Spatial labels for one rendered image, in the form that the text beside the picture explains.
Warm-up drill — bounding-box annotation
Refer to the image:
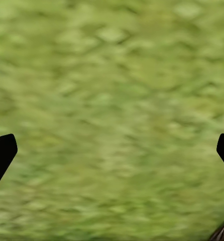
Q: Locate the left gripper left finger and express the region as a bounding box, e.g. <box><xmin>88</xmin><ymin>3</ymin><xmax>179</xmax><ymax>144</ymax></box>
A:
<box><xmin>0</xmin><ymin>134</ymin><xmax>18</xmax><ymax>180</ymax></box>

